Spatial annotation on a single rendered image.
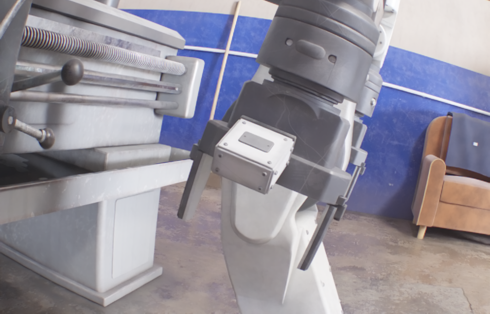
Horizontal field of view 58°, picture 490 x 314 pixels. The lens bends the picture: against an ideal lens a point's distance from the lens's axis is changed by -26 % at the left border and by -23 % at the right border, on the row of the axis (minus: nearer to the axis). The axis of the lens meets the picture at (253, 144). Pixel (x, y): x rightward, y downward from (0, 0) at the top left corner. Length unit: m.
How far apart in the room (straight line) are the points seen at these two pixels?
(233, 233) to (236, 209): 0.03
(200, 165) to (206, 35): 4.06
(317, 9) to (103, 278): 1.23
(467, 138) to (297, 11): 3.42
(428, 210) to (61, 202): 2.82
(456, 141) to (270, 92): 3.39
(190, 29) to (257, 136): 4.17
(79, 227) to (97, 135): 0.28
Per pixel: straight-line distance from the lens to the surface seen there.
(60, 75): 0.74
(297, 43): 0.40
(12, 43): 0.76
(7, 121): 0.71
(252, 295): 0.66
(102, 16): 1.28
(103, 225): 1.46
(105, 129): 1.46
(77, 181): 1.02
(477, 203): 3.56
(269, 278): 0.63
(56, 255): 1.60
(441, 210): 3.53
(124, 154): 1.49
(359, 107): 0.85
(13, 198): 0.83
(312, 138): 0.42
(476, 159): 3.83
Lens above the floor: 0.65
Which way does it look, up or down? 4 degrees down
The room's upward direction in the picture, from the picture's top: 11 degrees clockwise
